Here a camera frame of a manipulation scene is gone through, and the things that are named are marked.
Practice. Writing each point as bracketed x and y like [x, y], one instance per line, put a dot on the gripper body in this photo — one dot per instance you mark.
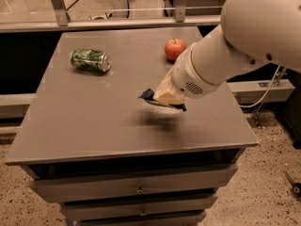
[187, 74]

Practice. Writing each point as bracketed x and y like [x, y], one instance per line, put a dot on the blue rxbar blueberry wrapper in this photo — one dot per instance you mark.
[148, 94]

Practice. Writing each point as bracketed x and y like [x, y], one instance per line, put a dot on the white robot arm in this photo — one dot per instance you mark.
[251, 34]

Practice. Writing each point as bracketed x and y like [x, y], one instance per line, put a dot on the crushed green soda can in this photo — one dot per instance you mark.
[91, 60]

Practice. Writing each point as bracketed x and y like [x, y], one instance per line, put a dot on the red apple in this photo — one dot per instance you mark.
[173, 48]

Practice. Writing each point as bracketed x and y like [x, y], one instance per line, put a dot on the grey drawer cabinet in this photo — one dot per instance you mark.
[83, 123]

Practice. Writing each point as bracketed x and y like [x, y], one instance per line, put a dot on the top grey drawer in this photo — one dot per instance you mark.
[132, 184]

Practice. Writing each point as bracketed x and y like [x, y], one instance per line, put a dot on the grey drawer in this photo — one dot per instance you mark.
[188, 218]
[132, 184]
[139, 208]

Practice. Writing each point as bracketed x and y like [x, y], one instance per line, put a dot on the middle grey drawer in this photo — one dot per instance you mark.
[139, 208]

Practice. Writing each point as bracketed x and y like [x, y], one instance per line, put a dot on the bottom grey drawer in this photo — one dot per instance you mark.
[188, 218]

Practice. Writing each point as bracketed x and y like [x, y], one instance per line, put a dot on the black tool on floor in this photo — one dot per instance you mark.
[296, 187]

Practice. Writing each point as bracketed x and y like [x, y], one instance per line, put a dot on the metal window railing frame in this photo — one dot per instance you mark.
[68, 15]

